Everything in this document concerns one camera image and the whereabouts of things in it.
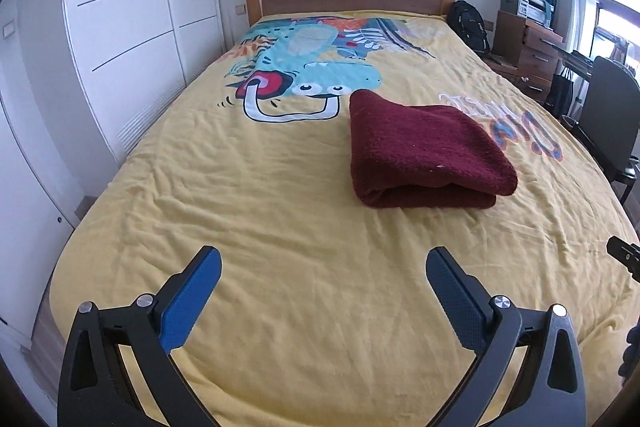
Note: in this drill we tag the wooden drawer unit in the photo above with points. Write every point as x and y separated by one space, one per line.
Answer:
530 52

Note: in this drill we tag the black office chair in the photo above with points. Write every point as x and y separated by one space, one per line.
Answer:
607 107

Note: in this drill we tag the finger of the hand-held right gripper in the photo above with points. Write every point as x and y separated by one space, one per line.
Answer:
625 257

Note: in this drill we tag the wall socket plate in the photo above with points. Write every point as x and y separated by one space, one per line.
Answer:
241 9

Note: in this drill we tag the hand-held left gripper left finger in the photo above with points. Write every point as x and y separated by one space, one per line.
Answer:
192 302

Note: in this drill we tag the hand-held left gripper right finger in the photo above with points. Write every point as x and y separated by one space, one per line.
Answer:
457 302

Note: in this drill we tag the white wardrobe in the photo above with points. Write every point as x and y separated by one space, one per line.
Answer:
125 7

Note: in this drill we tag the yellow printed bedspread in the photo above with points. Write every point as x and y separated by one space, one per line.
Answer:
275 207

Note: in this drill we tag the black backpack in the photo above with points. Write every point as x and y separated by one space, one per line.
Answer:
467 24

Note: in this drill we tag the maroon knit sweater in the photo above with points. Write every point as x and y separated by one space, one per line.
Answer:
425 147

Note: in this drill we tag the black carrier bag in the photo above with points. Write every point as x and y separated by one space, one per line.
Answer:
562 94

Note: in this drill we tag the white light switch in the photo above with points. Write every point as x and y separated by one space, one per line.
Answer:
9 30

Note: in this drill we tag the white printer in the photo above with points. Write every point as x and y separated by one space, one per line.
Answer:
527 7

